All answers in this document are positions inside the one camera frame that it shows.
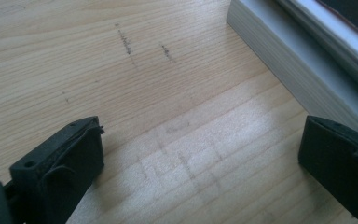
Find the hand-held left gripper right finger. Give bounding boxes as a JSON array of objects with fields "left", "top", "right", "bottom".
[{"left": 297, "top": 115, "right": 358, "bottom": 224}]

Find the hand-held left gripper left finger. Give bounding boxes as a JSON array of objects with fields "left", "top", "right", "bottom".
[{"left": 8, "top": 115, "right": 106, "bottom": 224}]

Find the purple and red magazine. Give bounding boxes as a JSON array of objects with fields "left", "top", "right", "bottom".
[{"left": 274, "top": 0, "right": 358, "bottom": 99}]

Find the white magazine with colourful grid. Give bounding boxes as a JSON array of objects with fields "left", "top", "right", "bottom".
[{"left": 226, "top": 0, "right": 358, "bottom": 141}]

